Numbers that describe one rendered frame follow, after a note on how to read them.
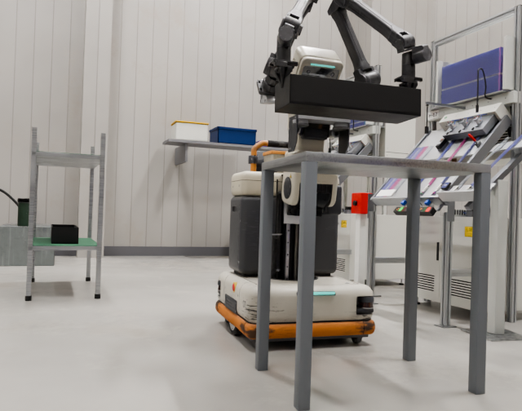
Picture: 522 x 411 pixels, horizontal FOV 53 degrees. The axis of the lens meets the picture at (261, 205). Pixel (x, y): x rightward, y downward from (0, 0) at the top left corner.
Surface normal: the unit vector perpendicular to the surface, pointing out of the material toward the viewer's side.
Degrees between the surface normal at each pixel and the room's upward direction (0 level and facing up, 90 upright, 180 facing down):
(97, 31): 90
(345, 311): 90
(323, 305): 90
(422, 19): 90
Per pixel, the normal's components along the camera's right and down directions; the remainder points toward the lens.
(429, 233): -0.92, -0.04
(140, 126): 0.37, 0.00
